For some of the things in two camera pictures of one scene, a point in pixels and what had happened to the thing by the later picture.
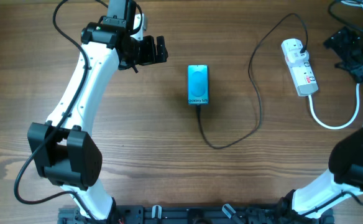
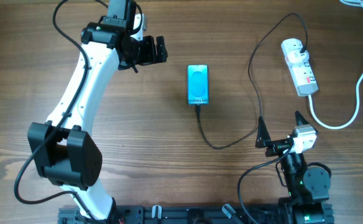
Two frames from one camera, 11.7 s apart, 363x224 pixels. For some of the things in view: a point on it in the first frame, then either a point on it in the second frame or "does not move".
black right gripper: x=337 y=42 -> x=264 y=139
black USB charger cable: x=303 y=51 does not move
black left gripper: x=150 y=57 does not move
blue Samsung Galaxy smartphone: x=197 y=82 does not move
